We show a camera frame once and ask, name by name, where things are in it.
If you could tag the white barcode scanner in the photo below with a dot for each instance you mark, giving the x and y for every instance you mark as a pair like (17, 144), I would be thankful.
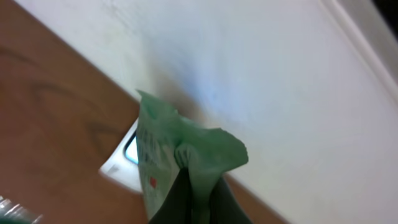
(122, 165)

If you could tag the teal white snack packet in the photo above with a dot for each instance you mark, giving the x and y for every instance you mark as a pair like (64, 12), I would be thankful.
(168, 142)

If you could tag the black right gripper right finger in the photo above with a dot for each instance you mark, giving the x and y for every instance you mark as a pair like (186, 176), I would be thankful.
(224, 209)

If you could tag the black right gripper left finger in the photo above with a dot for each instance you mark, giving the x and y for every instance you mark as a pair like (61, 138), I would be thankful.
(177, 207)

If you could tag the white red package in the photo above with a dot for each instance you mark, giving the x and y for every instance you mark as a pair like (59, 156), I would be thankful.
(15, 213)

